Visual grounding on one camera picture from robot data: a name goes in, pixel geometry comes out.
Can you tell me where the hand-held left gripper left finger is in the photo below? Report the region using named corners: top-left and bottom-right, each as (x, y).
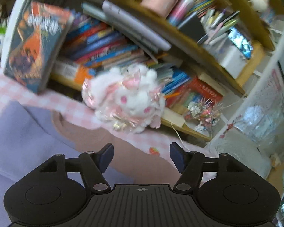
top-left (39, 143), bottom-right (114, 192)

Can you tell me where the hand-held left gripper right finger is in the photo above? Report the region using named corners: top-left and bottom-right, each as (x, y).
top-left (170, 142), bottom-right (248, 192)

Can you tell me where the purple and pink sweater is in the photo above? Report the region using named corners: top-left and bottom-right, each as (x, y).
top-left (0, 100), bottom-right (181, 227)

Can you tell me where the paper flower ornament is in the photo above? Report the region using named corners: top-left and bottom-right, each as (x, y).
top-left (185, 97), bottom-right (222, 131)

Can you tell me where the white and pink plush bunny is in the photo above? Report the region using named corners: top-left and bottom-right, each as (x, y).
top-left (82, 63), bottom-right (166, 134)

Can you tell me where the row of colourful books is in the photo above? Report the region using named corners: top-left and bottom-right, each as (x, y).
top-left (53, 15), bottom-right (224, 107)

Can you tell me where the white storage box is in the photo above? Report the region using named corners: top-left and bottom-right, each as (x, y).
top-left (218, 44), bottom-right (249, 78)

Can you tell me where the white and wood bookshelf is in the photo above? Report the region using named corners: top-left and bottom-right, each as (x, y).
top-left (0, 0), bottom-right (284, 147)

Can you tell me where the black box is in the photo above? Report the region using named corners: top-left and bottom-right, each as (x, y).
top-left (177, 12), bottom-right (205, 42)

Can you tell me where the blue holographic box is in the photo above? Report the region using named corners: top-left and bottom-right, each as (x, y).
top-left (227, 27), bottom-right (254, 59)

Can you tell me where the white tablet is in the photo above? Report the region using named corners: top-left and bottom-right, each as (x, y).
top-left (102, 0), bottom-right (172, 51)

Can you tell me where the fantasy novel with dragon cover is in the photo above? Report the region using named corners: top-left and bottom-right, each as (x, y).
top-left (3, 1), bottom-right (75, 94)

